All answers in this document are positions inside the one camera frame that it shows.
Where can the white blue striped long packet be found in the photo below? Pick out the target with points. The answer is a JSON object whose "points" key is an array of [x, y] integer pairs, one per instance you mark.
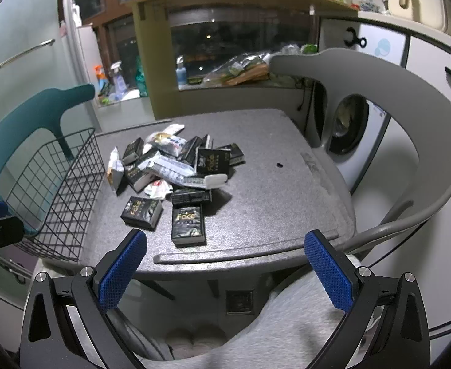
{"points": [[168, 167]]}

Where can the white printed long packet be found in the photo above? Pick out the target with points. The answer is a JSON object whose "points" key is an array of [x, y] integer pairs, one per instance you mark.
{"points": [[214, 180]]}

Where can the teal plastic bag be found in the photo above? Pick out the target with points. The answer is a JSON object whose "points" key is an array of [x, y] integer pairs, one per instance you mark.
{"points": [[141, 78]]}

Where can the wooden counter shelf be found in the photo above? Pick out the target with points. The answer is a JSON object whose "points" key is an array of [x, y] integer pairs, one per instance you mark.
{"points": [[152, 46]]}

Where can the black wall hook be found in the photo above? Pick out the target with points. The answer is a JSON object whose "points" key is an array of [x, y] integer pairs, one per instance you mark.
{"points": [[354, 38]]}

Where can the teal chair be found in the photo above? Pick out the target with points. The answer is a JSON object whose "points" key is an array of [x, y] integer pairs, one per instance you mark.
{"points": [[18, 115]]}

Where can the pile of black packets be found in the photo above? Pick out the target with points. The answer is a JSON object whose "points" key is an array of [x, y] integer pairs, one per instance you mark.
{"points": [[214, 161]]}

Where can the orange spray bottle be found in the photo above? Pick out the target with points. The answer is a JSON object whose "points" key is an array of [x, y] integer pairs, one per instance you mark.
{"points": [[100, 78]]}

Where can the white cabinet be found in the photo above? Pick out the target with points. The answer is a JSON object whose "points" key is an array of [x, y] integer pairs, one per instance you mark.
{"points": [[433, 65]]}

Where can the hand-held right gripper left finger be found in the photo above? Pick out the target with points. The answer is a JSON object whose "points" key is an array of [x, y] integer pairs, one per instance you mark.
{"points": [[121, 273]]}

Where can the washing machine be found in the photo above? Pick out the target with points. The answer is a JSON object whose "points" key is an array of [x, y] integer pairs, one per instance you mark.
{"points": [[367, 142]]}

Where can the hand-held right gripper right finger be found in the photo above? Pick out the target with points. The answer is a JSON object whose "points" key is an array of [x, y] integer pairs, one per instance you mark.
{"points": [[329, 273]]}

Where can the blue bottle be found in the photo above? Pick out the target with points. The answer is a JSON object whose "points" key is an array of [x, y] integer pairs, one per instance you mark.
{"points": [[181, 75]]}

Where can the decorative plate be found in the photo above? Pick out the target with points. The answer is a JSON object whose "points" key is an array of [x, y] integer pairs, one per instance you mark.
{"points": [[367, 0]]}

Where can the plastic bag of vegetables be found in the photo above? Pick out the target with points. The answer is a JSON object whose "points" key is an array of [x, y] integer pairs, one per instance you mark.
{"points": [[244, 67]]}

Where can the white refrigerator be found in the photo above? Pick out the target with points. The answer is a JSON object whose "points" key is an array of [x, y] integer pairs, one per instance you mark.
{"points": [[25, 15]]}

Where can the white crinkled packet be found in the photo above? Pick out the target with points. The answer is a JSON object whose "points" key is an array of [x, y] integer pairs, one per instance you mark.
{"points": [[116, 171]]}

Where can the grey chair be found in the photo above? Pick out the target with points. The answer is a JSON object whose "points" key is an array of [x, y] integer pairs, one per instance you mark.
{"points": [[402, 96]]}

